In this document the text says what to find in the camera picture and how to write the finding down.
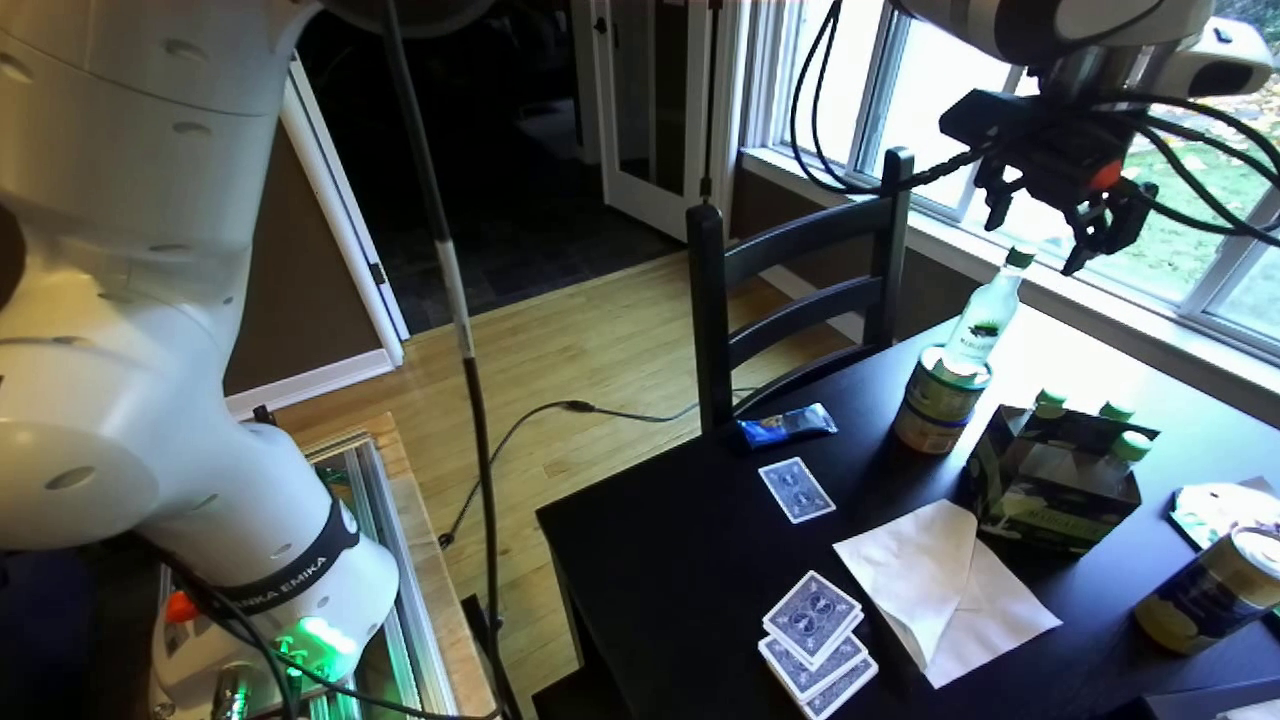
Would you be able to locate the blue playing card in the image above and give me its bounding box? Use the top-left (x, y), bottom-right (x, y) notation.
top-left (755, 452), bottom-right (839, 528)
top-left (755, 566), bottom-right (866, 671)
top-left (755, 630), bottom-right (884, 720)

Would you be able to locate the black stand pole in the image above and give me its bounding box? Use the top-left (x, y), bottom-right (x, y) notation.
top-left (322, 0), bottom-right (529, 720)

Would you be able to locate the yellow and black drink can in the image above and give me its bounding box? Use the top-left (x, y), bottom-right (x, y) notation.
top-left (1133, 523), bottom-right (1280, 659)

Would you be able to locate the green and white printed packet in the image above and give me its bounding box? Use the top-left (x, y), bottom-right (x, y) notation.
top-left (1167, 475), bottom-right (1280, 551)

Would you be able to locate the green cardboard bottle carrier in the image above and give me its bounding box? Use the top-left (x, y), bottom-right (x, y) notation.
top-left (958, 396), bottom-right (1159, 560)

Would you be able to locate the white paper napkin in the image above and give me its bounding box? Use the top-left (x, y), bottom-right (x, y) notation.
top-left (833, 495), bottom-right (1069, 690)

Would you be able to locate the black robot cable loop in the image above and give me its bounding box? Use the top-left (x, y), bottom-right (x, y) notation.
top-left (789, 0), bottom-right (987, 199)

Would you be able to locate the blue snack wrapper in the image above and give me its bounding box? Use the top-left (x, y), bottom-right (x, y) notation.
top-left (737, 399), bottom-right (844, 452)

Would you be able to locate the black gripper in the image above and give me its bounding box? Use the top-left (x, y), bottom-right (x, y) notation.
top-left (934, 83), bottom-right (1159, 277)

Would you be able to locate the white framed panel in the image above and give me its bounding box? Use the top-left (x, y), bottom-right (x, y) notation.
top-left (220, 57), bottom-right (410, 421)

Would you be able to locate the dark wooden chair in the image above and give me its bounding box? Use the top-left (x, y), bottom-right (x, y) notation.
top-left (683, 144), bottom-right (925, 440)

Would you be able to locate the dark floor cable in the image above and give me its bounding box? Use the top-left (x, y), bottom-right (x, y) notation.
top-left (436, 396), bottom-right (702, 551)

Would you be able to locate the black gripper cable bundle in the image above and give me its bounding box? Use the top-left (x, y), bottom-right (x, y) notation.
top-left (1123, 92), bottom-right (1280, 250)

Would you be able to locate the white window frame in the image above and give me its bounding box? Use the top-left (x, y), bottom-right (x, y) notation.
top-left (737, 0), bottom-right (1280, 366)

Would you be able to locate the nut can with green lid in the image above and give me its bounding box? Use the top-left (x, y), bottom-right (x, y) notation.
top-left (888, 344), bottom-right (992, 460)

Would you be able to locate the white glass door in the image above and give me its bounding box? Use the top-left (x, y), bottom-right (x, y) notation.
top-left (573, 0), bottom-right (750, 248)

